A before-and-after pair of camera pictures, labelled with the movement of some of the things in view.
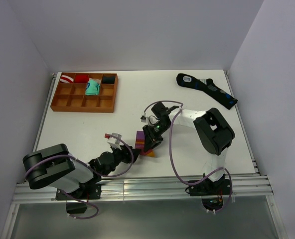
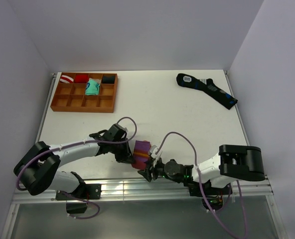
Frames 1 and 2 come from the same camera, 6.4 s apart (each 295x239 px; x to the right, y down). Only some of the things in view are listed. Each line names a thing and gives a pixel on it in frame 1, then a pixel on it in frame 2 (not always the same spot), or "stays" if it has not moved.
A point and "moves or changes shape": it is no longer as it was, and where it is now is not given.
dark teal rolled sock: (108, 79) stays
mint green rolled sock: (92, 87) stays
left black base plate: (85, 192) stays
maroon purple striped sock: (140, 144) moves or changes shape
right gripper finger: (149, 144) -> (146, 173)
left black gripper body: (119, 156) -> (120, 151)
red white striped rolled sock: (65, 78) stays
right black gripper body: (155, 132) -> (159, 170)
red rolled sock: (81, 78) stays
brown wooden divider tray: (71, 96) stays
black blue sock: (207, 86) stays
